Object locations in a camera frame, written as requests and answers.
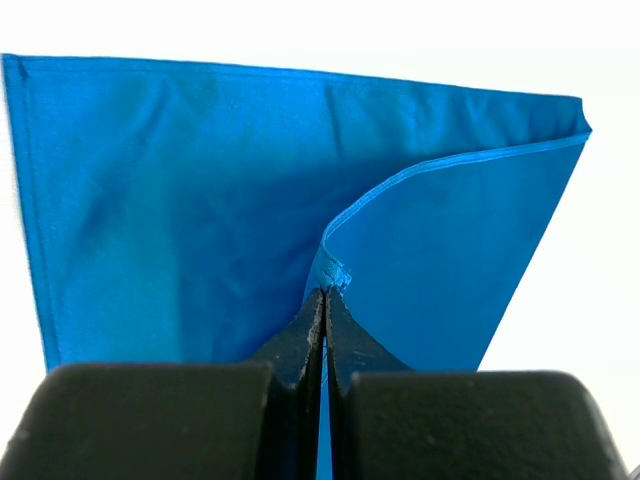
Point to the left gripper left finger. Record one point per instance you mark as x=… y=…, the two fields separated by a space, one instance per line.
x=255 y=419

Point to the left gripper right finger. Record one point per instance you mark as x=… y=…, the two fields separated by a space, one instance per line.
x=388 y=421

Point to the blue cloth napkin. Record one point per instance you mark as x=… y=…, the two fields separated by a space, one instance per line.
x=182 y=213

